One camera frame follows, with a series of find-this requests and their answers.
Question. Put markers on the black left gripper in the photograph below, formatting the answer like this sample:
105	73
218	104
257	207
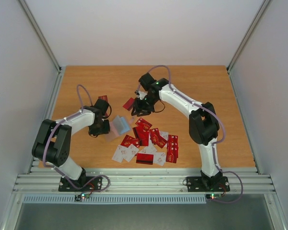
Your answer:
106	130

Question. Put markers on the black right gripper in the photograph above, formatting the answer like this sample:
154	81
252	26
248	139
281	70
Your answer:
142	107

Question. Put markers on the pink leather card holder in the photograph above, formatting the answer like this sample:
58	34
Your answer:
118	126

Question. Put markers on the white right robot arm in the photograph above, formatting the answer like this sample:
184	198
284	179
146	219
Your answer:
203	125

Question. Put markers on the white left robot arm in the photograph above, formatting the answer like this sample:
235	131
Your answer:
53	140

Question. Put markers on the dark red card top centre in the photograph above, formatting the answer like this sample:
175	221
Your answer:
129	104

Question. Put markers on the red VIP card top pile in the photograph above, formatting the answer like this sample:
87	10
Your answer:
145	125

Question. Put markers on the red vip card pile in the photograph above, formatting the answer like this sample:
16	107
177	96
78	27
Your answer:
129	140
145	125

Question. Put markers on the dark red magstripe card centre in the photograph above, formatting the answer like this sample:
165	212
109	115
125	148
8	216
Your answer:
142	135

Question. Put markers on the red card far left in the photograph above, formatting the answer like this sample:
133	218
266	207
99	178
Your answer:
103	97

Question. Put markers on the red VIP card left pile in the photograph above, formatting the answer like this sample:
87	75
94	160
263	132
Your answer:
129	140

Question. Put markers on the red VIP card centre right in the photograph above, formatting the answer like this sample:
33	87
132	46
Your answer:
156	138

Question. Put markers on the white card centre pile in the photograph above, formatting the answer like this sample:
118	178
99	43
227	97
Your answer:
148	150

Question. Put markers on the red card stack right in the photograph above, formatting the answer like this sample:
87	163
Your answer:
172	149

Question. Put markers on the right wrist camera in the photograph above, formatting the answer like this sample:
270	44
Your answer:
140	94

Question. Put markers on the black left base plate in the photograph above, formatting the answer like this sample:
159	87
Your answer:
66	186

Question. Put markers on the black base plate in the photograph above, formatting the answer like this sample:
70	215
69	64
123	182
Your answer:
66	186
199	184

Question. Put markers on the aluminium front rail frame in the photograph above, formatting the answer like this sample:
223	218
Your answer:
146	180

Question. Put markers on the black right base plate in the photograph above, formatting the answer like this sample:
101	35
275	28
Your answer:
199	184

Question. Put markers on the grey slotted cable duct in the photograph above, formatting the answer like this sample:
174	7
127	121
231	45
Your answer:
103	199

